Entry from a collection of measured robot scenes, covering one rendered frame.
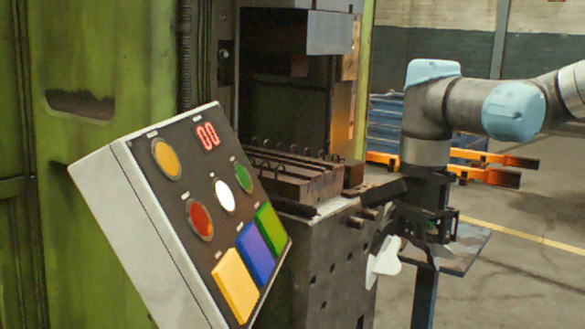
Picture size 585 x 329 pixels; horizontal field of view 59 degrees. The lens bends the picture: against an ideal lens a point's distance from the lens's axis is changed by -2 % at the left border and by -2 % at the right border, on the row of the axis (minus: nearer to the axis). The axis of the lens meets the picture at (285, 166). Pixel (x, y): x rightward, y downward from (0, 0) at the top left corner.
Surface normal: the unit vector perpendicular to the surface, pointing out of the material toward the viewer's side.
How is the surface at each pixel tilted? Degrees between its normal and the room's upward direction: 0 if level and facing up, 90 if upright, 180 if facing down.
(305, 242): 90
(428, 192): 90
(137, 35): 89
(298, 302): 90
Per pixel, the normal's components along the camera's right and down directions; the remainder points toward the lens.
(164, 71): 0.81, 0.18
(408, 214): -0.86, 0.10
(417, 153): -0.50, 0.19
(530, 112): 0.63, 0.22
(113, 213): -0.19, 0.24
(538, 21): -0.70, 0.18
